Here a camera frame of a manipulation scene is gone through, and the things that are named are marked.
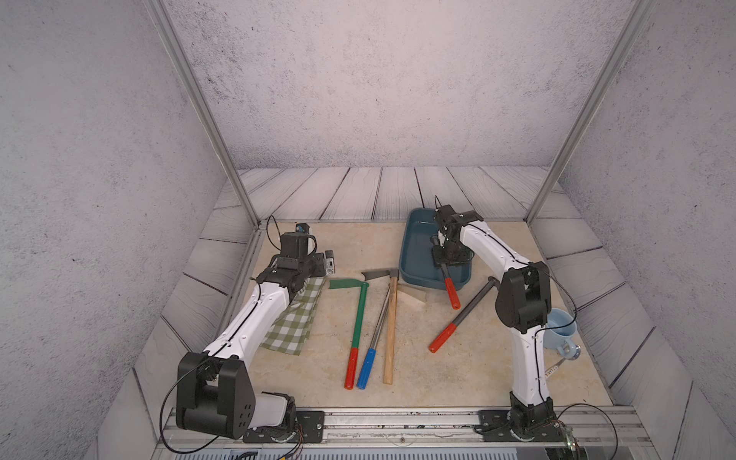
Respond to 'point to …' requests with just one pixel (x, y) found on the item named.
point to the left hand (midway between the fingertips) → (322, 256)
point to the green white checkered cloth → (291, 333)
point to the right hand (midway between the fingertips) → (446, 262)
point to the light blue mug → (561, 339)
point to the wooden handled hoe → (393, 273)
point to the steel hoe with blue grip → (369, 355)
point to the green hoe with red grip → (353, 357)
